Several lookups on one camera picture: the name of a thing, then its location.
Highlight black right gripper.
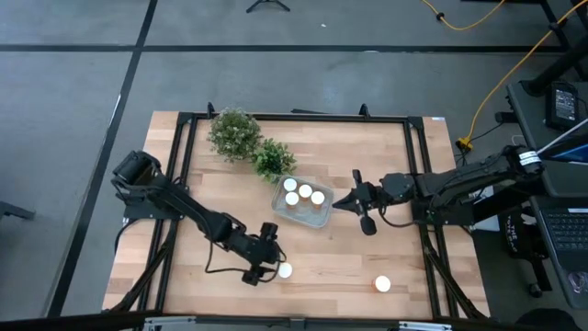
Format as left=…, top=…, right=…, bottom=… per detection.
left=333, top=169, right=415, bottom=236

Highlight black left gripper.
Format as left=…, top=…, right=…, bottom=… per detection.
left=238, top=223, right=286, bottom=287

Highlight clear plastic tray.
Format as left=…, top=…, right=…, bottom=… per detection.
left=270, top=174, right=335, bottom=230

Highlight broad-leaf green potted plant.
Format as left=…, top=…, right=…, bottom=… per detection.
left=250, top=138, right=298, bottom=185

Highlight small-leaf flowering potted plant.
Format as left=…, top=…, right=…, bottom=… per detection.
left=206, top=108, right=264, bottom=163

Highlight black side desk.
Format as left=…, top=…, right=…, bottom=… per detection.
left=506, top=80, right=588, bottom=199

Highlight black laptop keyboard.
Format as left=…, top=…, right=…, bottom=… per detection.
left=527, top=195, right=588, bottom=309

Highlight black tripod legs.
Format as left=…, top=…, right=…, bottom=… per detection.
left=245, top=0, right=291, bottom=14

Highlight tilted monitor screen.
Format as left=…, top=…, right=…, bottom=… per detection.
left=535, top=117, right=588, bottom=165

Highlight black power supply box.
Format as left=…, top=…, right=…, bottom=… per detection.
left=545, top=81, right=581, bottom=132

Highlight black stand foot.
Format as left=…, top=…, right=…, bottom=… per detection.
left=0, top=200, right=36, bottom=222

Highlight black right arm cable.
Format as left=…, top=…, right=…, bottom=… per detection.
left=379, top=204, right=417, bottom=230

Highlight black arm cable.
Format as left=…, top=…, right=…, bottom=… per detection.
left=204, top=238, right=277, bottom=284
left=379, top=204, right=417, bottom=230

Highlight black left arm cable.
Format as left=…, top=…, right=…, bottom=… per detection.
left=204, top=238, right=277, bottom=284

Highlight black aluminium table frame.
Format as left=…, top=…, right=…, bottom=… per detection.
left=103, top=103, right=491, bottom=323

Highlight black cable bundle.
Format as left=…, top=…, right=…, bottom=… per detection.
left=109, top=220, right=178, bottom=314
left=420, top=224, right=488, bottom=318

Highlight yellow extension cable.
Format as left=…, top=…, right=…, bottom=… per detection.
left=457, top=0, right=588, bottom=151
left=420, top=0, right=506, bottom=32

